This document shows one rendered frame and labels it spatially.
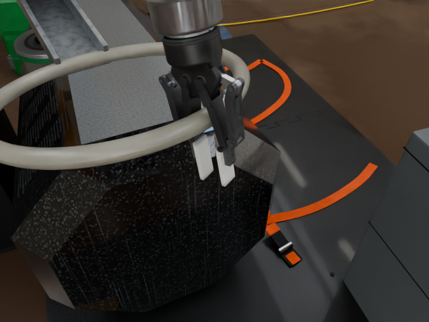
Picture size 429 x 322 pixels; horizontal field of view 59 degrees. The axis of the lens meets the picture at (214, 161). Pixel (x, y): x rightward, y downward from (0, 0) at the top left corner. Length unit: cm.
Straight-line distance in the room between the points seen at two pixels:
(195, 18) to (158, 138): 16
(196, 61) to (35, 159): 25
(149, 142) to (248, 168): 63
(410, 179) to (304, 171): 94
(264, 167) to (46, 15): 73
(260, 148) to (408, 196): 44
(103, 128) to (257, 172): 46
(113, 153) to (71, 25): 63
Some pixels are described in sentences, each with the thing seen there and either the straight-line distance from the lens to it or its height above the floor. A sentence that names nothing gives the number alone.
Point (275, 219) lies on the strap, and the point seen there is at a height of 2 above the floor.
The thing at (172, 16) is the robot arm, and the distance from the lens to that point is 46.
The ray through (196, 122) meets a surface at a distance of 53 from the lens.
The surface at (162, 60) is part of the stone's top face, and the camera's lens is 123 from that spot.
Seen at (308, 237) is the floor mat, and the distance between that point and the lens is 177.
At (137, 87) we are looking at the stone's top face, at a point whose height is 84.
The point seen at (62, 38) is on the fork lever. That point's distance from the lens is 105.
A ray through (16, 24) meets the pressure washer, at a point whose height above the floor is 36.
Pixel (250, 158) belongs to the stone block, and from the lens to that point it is 111.
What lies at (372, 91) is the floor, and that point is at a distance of 281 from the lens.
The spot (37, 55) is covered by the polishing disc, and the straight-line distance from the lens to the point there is 130.
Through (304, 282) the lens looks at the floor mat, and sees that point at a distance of 165.
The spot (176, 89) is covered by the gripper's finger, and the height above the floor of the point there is 113.
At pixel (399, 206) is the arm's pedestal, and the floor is 57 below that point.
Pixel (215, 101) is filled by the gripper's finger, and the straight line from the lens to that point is 52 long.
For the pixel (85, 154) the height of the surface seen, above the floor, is 111.
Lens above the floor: 144
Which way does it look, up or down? 44 degrees down
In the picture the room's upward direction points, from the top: straight up
